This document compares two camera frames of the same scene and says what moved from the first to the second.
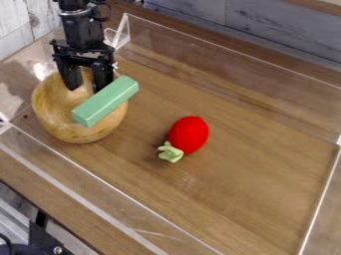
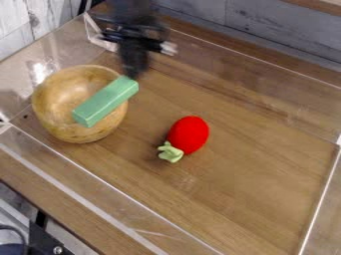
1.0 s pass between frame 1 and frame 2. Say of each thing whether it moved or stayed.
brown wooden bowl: stayed
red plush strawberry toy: stayed
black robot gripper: moved
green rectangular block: stayed
